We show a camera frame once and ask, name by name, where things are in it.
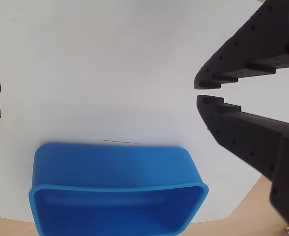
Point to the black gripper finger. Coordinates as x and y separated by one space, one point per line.
257 41
257 140

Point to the blue rectangular plastic bin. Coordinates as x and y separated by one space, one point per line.
115 169

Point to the white rectangular board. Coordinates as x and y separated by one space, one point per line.
110 73

